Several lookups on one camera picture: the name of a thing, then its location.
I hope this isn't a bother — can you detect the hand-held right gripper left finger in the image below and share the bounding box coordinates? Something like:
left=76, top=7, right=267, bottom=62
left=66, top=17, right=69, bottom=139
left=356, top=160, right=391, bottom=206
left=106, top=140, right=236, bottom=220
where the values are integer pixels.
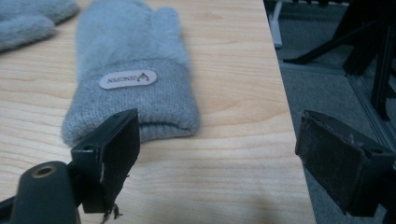
left=70, top=107, right=141, bottom=222

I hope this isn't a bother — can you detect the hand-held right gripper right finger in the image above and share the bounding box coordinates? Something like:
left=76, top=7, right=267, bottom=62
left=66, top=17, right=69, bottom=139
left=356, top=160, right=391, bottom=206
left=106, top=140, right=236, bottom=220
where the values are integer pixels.
left=294, top=109, right=396, bottom=218

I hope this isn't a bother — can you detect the grey fuzzy mitten with label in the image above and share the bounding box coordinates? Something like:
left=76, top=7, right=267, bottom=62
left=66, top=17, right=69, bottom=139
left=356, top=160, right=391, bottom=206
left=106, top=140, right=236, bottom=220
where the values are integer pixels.
left=61, top=0, right=202, bottom=147

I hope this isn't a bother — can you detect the white table leg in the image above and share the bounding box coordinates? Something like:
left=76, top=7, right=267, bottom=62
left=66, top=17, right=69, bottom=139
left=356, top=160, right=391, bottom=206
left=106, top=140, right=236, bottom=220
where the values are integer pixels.
left=269, top=0, right=285, bottom=50

